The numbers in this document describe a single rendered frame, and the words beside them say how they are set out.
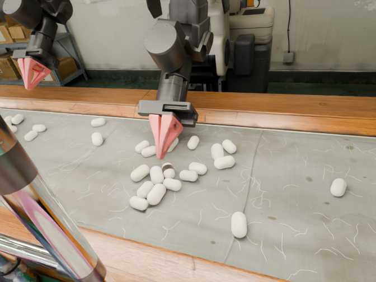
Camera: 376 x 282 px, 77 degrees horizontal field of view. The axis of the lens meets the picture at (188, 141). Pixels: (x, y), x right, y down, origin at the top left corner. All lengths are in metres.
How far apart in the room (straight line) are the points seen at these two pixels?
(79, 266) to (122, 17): 2.67
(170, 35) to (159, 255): 0.32
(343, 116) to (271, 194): 0.23
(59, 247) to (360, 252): 0.32
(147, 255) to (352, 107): 0.47
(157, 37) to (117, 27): 2.45
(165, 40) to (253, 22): 0.83
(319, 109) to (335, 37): 1.91
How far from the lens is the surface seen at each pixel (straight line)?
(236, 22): 1.21
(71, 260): 0.20
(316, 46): 2.45
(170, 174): 0.40
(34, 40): 0.80
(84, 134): 0.61
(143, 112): 0.44
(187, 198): 0.38
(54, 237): 0.18
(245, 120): 0.52
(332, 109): 0.56
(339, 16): 2.41
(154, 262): 0.31
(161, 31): 0.42
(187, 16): 0.48
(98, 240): 0.35
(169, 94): 0.44
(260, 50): 1.23
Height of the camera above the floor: 1.03
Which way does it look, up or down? 37 degrees down
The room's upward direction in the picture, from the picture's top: 8 degrees counter-clockwise
